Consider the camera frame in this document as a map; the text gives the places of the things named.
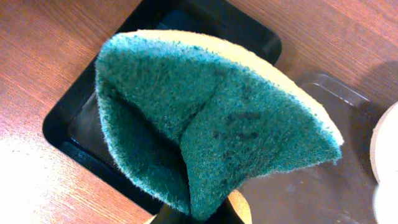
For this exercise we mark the black wash tray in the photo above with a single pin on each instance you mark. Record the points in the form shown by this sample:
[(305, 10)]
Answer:
[(73, 124)]

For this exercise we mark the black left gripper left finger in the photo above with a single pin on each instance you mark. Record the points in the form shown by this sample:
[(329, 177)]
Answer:
[(169, 215)]

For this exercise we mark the cream plate with yellow stain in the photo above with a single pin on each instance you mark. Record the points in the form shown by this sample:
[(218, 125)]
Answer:
[(383, 146)]

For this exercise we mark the green yellow sponge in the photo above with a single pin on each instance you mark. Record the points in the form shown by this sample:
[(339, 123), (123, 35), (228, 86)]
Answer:
[(189, 117)]

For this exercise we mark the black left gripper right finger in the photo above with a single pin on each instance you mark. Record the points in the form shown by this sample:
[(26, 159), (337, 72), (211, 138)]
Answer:
[(225, 214)]

